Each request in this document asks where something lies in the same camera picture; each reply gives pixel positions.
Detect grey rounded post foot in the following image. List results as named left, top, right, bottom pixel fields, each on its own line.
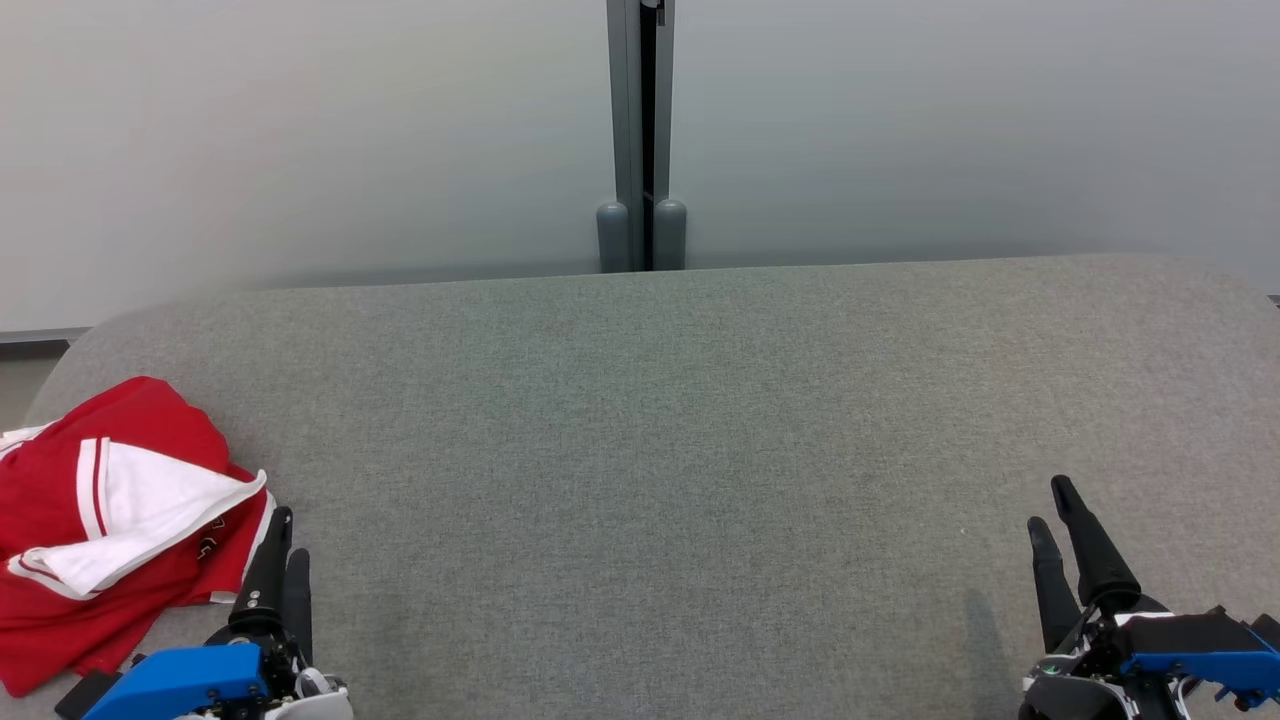
left=596, top=200, right=632, bottom=274
left=652, top=198, right=689, bottom=272

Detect red garment wide white band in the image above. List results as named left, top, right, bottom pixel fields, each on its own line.
left=0, top=488, right=277, bottom=698

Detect red garment thin white stripes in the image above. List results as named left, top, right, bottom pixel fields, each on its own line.
left=0, top=375, right=271, bottom=602

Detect grey partition post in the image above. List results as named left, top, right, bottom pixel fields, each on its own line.
left=606, top=0, right=677, bottom=273

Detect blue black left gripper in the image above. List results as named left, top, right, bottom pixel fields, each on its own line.
left=82, top=506, right=354, bottom=720

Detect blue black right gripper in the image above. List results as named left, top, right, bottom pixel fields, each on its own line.
left=1018, top=475, right=1280, bottom=720

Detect grey baseboard strip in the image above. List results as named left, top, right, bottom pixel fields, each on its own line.
left=0, top=327, right=93, bottom=347

